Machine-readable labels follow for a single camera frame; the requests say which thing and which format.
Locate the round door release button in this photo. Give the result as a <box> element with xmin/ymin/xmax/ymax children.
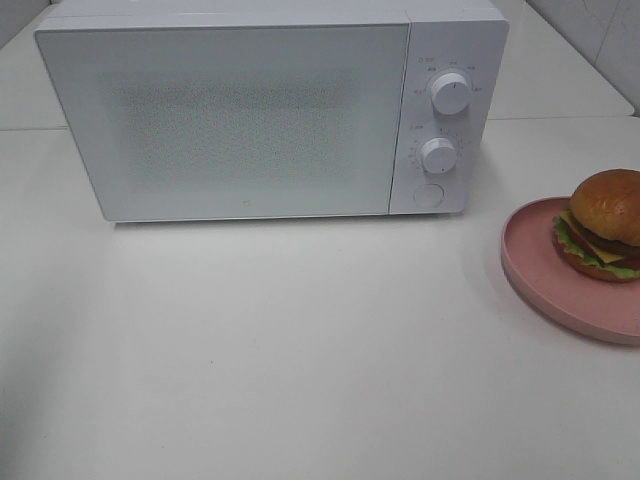
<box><xmin>413</xmin><ymin>184</ymin><xmax>444</xmax><ymax>209</ymax></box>

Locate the white timer knob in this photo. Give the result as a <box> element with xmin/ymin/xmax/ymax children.
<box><xmin>419</xmin><ymin>137</ymin><xmax>458</xmax><ymax>174</ymax></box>

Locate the white microwave door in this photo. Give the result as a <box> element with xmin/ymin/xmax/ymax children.
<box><xmin>36</xmin><ymin>24</ymin><xmax>408</xmax><ymax>222</ymax></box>

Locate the burger with sesame-free bun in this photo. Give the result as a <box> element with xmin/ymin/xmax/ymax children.
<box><xmin>553</xmin><ymin>169</ymin><xmax>639</xmax><ymax>283</ymax></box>

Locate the pink round plate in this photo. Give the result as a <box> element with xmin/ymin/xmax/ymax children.
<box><xmin>500</xmin><ymin>197</ymin><xmax>639</xmax><ymax>347</ymax></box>

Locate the white microwave oven body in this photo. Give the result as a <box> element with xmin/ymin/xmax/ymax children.
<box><xmin>34</xmin><ymin>1</ymin><xmax>509</xmax><ymax>216</ymax></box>

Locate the white upper power knob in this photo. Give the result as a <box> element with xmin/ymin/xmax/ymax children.
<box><xmin>430</xmin><ymin>72</ymin><xmax>471</xmax><ymax>115</ymax></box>

